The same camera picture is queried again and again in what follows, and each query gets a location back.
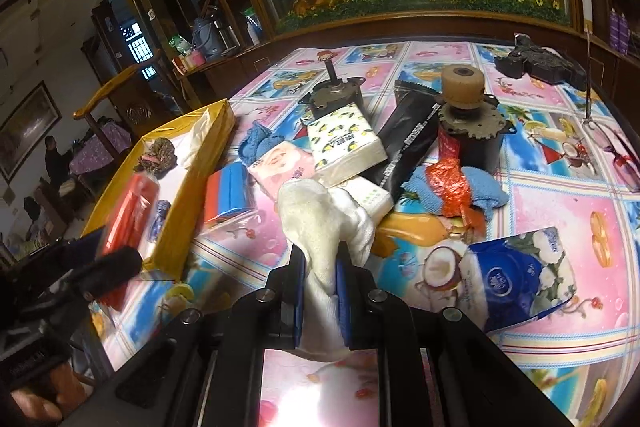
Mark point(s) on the orange plastic bag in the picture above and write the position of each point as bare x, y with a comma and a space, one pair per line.
450, 187

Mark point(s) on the silver thermos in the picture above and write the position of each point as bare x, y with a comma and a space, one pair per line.
232, 34

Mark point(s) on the black metal part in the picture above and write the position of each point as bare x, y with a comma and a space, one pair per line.
545, 62

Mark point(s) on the lemon print tissue pack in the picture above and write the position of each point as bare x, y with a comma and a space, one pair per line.
345, 142

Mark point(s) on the yellow cardboard box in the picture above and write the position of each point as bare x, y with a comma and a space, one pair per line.
200, 187

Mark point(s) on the framed wall picture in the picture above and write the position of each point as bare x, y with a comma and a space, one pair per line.
27, 127

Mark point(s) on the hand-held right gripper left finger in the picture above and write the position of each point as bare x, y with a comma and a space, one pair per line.
299, 297

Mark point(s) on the white bottle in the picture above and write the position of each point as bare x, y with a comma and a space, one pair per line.
252, 29

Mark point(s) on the green packet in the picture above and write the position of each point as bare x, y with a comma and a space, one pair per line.
179, 44

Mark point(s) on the motor with wooden wheel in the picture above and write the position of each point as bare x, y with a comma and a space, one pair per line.
470, 122

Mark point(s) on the brown patterned scrunchie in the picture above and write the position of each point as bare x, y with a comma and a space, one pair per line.
157, 157

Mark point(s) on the table with purple cloth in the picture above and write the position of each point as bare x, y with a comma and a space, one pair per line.
95, 152

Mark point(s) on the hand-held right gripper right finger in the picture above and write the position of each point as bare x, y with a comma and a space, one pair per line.
342, 302

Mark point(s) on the printed tablecloth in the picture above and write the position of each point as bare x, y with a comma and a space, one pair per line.
550, 207

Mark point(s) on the pink box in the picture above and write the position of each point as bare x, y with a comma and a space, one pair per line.
192, 58

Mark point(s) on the person's left hand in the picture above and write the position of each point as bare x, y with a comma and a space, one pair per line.
35, 399

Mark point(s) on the plain white tissue pack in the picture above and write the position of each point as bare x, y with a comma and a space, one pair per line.
372, 199

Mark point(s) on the pink tissue pack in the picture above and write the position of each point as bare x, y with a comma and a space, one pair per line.
280, 164

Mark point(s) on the white cloth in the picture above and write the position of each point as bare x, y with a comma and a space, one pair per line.
320, 217

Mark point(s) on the wooden chair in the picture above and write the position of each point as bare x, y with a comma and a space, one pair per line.
115, 92

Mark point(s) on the purple bottle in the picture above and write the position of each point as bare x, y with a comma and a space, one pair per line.
623, 32
612, 29

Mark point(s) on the red plastic bag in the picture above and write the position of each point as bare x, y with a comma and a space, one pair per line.
132, 212

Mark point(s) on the metal motor with shaft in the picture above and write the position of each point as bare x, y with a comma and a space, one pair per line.
330, 92

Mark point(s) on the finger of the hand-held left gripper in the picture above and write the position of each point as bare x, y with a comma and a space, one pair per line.
112, 269
70, 252

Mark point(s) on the dark wooden cabinet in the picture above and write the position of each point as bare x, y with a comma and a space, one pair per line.
150, 7

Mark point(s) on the eyeglasses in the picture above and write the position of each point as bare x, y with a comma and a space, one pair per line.
620, 157

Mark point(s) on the barred window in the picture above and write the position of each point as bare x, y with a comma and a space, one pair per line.
135, 47

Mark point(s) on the blue and white plastic pack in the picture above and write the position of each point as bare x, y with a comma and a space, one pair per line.
162, 214

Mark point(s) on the blue kettle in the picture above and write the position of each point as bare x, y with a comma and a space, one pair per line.
207, 37

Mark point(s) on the blue towel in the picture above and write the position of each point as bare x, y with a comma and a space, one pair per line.
257, 142
480, 187

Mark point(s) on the blue and orange tissue pack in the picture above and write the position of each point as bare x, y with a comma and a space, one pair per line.
227, 194

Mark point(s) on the black plastic packet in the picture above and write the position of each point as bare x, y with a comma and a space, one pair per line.
407, 142

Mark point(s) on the blue floral tissue pack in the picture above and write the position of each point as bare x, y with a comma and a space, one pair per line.
515, 282

